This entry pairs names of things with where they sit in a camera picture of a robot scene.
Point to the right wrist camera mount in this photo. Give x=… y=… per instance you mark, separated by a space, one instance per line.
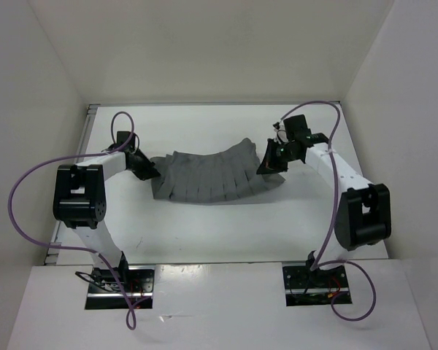
x=280 y=133

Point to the metal base plate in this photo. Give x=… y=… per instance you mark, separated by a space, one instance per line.
x=318 y=288
x=104 y=294

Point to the grey pleated skirt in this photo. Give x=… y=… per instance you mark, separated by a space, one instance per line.
x=224 y=176

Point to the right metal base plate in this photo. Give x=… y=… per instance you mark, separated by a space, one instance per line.
x=318 y=288

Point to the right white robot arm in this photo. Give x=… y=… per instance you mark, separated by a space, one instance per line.
x=361 y=214

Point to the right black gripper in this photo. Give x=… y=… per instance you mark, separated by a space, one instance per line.
x=269 y=165

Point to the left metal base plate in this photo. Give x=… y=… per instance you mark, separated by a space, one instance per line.
x=104 y=294

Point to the aluminium table edge rail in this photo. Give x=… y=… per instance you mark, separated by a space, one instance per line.
x=70 y=188

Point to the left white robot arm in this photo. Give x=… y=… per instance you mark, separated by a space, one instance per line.
x=89 y=224

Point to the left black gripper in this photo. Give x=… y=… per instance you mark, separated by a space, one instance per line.
x=148 y=171

